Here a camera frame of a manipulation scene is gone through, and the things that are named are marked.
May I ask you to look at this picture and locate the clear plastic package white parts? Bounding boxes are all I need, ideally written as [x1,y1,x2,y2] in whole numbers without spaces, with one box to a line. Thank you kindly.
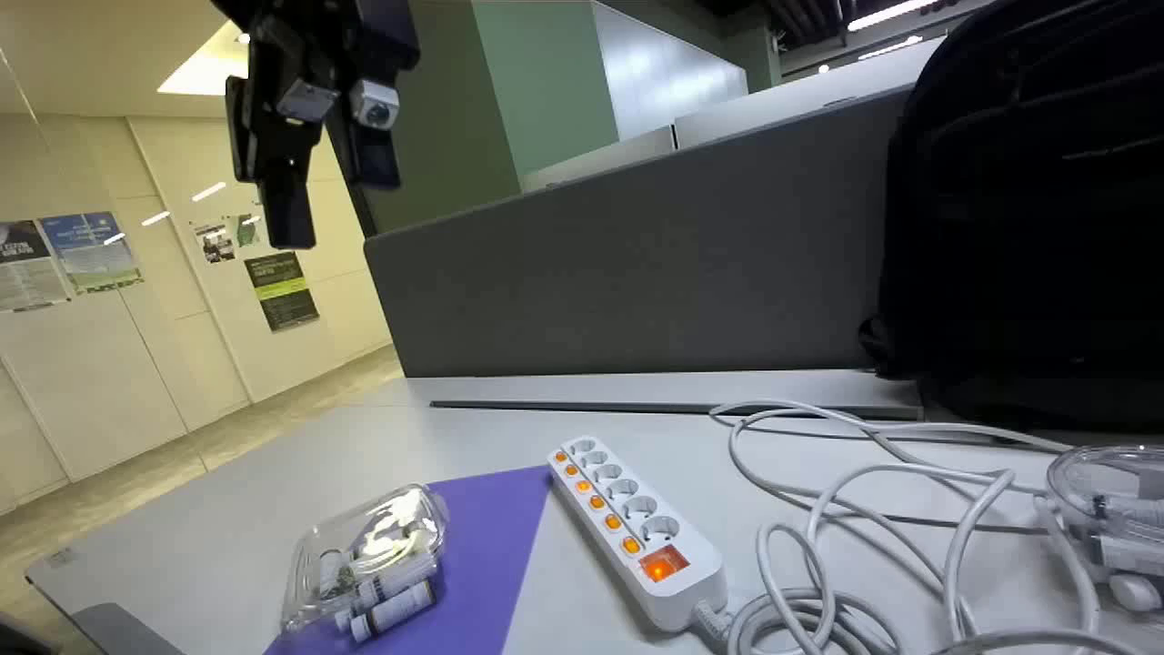
[280,479,455,649]

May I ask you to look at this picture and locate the large blue white wall poster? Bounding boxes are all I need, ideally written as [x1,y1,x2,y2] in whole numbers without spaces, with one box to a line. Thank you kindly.
[0,216,73,316]

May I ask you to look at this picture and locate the small photo wall notice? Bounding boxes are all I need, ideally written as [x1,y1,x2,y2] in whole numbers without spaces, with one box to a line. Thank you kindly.
[194,223,240,269]

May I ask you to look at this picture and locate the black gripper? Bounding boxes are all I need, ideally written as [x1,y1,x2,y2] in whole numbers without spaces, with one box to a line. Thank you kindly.
[211,0,422,252]

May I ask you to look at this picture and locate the clear bag with white adapter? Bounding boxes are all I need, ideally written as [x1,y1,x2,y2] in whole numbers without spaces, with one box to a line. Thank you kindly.
[1045,439,1164,618]

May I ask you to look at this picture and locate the grey partition wall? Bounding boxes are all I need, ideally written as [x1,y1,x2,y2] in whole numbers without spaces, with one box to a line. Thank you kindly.
[359,114,924,383]

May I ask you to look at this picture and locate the blue green wall poster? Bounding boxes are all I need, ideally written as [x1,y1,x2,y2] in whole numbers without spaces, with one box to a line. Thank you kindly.
[38,208,147,298]

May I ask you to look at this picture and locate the white tangled cable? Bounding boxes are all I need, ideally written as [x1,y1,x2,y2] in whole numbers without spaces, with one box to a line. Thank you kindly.
[707,395,1164,655]

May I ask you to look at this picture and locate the black green wall poster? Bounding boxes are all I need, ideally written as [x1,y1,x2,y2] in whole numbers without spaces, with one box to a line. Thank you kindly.
[240,247,323,336]

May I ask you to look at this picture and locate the white multi-switch power strip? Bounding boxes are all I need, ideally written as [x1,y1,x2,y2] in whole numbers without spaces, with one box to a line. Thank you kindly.
[547,434,733,635]

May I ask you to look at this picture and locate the purple mat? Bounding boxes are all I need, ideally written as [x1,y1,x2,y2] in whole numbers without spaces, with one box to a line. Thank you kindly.
[263,463,562,655]

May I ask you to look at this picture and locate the white power strip cable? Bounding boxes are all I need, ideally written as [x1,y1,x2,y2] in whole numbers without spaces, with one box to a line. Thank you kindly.
[690,519,905,655]

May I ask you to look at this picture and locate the green pillar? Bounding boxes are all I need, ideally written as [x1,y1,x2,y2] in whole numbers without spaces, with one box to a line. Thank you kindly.
[356,0,624,239]

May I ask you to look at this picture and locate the black backpack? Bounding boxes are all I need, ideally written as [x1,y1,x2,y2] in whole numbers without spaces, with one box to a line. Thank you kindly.
[855,0,1164,438]

